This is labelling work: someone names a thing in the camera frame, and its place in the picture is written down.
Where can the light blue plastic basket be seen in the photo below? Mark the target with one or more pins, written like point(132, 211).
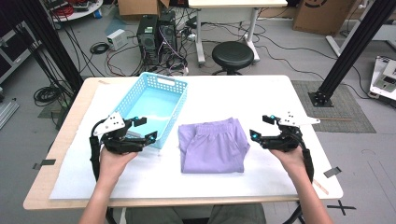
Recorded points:
point(152, 102)

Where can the black cabinet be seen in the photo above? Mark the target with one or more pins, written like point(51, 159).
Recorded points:
point(12, 53)

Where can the grey floor mat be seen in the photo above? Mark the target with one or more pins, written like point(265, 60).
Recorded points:
point(351, 102)

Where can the small white box device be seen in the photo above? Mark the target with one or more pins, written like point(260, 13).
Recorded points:
point(116, 39)

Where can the round white table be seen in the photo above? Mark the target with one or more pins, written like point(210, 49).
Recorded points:
point(90, 11)

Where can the white desk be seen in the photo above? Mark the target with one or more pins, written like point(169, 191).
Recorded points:
point(236, 3)

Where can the white desk leg frame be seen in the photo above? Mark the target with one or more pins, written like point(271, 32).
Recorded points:
point(334, 45)

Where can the purple shorts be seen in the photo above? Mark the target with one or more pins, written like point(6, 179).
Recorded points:
point(213, 149)

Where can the person's left hand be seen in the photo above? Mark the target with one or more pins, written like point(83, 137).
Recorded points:
point(112, 165)

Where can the person's grey-green trousers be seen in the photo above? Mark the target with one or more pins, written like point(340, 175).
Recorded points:
point(149, 216)

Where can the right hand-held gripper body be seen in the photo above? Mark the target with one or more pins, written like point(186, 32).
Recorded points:
point(286, 141)

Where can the black metal stand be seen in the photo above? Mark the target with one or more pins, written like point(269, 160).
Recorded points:
point(53, 43)
point(351, 46)

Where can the white flat device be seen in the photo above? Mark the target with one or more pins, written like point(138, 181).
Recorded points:
point(384, 81)

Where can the small open cardboard box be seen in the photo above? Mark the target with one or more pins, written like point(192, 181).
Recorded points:
point(140, 6)

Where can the wooden ruler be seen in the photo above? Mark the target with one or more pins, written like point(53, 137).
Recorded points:
point(320, 187)

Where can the black round stool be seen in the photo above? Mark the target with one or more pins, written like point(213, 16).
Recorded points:
point(233, 54)

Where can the black tape cross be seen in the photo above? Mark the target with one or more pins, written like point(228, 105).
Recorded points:
point(341, 207)

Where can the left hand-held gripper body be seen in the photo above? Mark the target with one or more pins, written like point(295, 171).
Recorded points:
point(116, 141)

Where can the white table sheet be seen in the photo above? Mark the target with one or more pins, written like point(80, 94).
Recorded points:
point(186, 183)

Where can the large printed cardboard box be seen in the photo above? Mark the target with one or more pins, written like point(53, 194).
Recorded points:
point(323, 15)

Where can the person's right hand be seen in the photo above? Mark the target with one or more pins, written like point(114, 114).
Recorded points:
point(294, 163)

